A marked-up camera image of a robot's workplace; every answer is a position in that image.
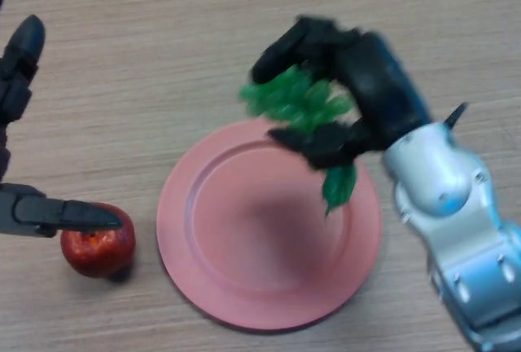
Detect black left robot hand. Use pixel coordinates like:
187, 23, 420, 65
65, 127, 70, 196
0, 0, 125, 239

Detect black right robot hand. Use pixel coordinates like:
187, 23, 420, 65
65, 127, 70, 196
250, 15, 433, 172

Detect green grapes bunch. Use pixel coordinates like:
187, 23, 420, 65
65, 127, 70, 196
238, 64, 359, 217

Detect pink round plate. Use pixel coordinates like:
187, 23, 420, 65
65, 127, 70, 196
156, 119, 383, 332

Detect red apple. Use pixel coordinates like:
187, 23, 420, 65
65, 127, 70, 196
59, 201, 136, 279

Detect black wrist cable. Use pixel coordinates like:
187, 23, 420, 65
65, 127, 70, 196
443, 102, 469, 130

